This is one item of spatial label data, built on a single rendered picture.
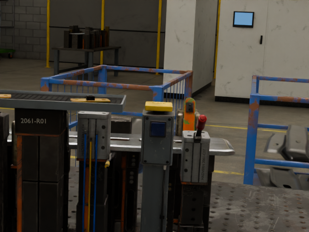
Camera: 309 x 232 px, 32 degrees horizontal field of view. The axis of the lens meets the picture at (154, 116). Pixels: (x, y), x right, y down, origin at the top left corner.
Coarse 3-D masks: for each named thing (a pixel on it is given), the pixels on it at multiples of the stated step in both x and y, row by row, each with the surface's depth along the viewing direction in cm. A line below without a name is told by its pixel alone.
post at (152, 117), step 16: (144, 112) 118; (144, 128) 116; (144, 144) 116; (160, 144) 116; (144, 160) 117; (160, 160) 117; (144, 176) 118; (160, 176) 118; (144, 192) 119; (160, 192) 119; (144, 208) 119; (160, 208) 119; (144, 224) 120; (160, 224) 120
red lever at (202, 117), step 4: (200, 116) 120; (204, 116) 120; (200, 120) 120; (204, 120) 120; (196, 124) 125; (200, 124) 121; (204, 124) 122; (200, 128) 124; (196, 132) 128; (200, 132) 128; (196, 136) 130; (200, 136) 130; (196, 140) 131; (200, 140) 131
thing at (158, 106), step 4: (148, 104) 116; (152, 104) 116; (156, 104) 117; (160, 104) 117; (164, 104) 117; (168, 104) 117; (148, 108) 115; (152, 108) 115; (156, 108) 115; (160, 108) 115; (164, 108) 115; (168, 108) 115; (172, 108) 115; (156, 112) 117; (160, 112) 117; (164, 112) 118
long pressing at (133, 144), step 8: (8, 136) 151; (72, 136) 155; (112, 136) 157; (120, 136) 157; (128, 136) 158; (136, 136) 158; (176, 136) 161; (8, 144) 145; (72, 144) 145; (112, 144) 146; (120, 144) 146; (128, 144) 148; (136, 144) 148; (176, 144) 151; (216, 144) 153; (224, 144) 153; (176, 152) 145; (216, 152) 145; (224, 152) 145; (232, 152) 146
